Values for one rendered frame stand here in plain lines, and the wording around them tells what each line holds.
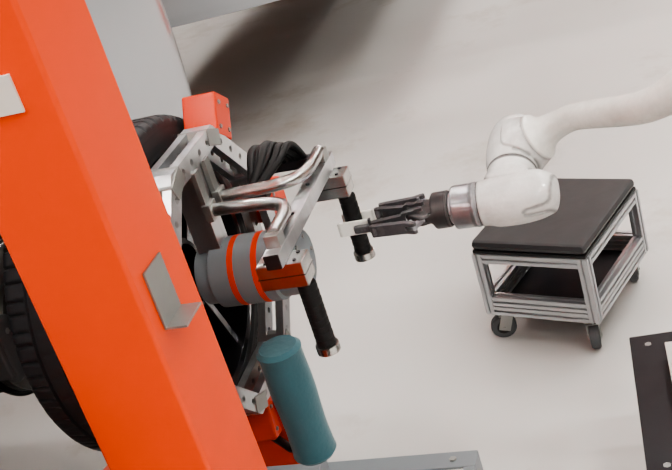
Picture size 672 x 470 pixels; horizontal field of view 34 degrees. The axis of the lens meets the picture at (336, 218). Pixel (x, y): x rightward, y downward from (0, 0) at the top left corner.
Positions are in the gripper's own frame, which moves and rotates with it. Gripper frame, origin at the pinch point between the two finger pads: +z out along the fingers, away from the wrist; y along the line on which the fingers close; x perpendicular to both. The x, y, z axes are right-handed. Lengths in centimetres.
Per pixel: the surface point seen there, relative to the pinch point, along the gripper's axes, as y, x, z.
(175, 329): -75, 25, 3
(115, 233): -80, 43, 3
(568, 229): 76, -49, -31
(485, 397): 50, -83, -3
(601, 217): 80, -49, -40
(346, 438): 37, -83, 34
